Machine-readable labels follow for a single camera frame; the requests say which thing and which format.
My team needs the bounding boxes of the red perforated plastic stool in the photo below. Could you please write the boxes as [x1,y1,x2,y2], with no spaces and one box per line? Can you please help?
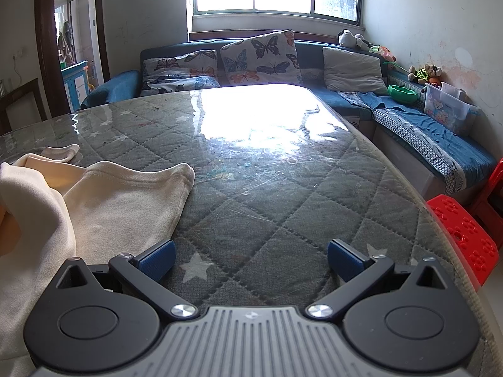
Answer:
[425,194,495,291]

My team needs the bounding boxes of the cream garment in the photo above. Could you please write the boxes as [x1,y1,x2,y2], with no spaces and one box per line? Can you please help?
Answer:
[0,144,196,377]

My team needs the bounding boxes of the clear plastic storage box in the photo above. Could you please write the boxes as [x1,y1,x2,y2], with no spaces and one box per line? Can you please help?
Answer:
[423,82,481,136]

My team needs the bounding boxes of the upright butterfly print pillow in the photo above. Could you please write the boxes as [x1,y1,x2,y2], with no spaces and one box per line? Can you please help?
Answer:
[220,29,303,86]

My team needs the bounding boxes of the pink and green toy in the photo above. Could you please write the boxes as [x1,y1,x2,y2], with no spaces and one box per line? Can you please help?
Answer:
[369,44,397,64]

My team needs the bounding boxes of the blue cabinet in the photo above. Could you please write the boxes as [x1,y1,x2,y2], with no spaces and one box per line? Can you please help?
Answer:
[61,61,89,112]

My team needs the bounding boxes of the green bowl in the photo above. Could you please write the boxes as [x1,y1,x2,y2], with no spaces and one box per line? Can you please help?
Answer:
[388,84,419,103]

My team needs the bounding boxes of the white plush toy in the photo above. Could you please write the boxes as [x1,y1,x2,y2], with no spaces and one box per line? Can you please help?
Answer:
[339,29,372,52]

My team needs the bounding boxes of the grey pillow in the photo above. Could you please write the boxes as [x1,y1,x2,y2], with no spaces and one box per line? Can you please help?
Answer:
[322,46,390,96]

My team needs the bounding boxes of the grey patterned sofa cover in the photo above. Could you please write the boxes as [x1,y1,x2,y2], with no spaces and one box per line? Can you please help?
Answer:
[371,108,468,196]

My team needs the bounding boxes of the blue corner sofa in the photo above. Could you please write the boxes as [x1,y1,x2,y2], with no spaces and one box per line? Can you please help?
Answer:
[80,37,498,205]

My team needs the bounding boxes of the flat butterfly print pillow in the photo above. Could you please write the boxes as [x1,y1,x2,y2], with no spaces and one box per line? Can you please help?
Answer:
[140,49,221,97]

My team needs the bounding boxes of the dark wooden chair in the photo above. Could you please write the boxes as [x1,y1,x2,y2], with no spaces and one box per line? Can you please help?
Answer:
[0,79,48,136]

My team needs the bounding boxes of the hanging clothes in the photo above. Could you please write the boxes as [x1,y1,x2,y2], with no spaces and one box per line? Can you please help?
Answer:
[58,21,75,63]

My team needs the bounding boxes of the blue throw cloth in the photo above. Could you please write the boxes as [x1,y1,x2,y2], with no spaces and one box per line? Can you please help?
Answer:
[339,90,496,173]

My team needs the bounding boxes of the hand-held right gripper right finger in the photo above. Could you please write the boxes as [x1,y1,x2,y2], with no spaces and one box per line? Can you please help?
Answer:
[307,238,449,320]

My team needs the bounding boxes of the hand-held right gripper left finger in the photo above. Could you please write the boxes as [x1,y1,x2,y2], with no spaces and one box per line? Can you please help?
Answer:
[56,239,198,320]

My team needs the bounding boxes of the dark wooden door frame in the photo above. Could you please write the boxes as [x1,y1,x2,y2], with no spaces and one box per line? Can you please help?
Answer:
[35,0,111,112]

